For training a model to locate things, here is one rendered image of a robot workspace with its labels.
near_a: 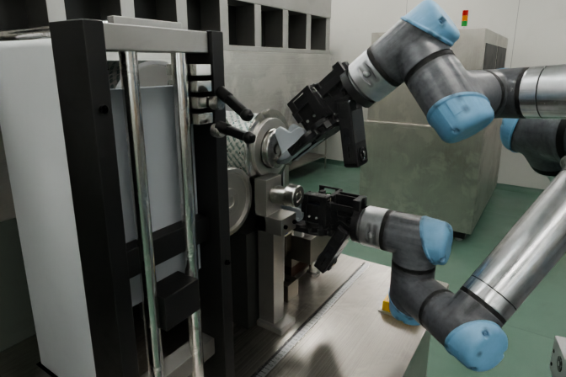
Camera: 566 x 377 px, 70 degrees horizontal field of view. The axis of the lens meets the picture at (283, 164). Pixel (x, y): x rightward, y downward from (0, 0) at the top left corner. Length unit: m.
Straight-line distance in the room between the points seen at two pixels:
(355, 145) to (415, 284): 0.26
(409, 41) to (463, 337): 0.42
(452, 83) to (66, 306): 0.63
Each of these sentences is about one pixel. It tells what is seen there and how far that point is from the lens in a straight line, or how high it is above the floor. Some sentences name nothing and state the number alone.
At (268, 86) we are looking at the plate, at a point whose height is 1.34.
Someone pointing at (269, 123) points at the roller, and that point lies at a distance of 0.75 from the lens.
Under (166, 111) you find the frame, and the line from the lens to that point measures 0.45.
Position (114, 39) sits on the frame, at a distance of 0.38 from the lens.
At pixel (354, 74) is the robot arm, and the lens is 0.64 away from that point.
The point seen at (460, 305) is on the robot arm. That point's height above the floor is 1.06.
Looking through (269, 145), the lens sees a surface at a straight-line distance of 0.74.
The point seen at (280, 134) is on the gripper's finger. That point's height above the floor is 1.28.
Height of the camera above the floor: 1.41
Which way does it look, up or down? 14 degrees down
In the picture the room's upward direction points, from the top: straight up
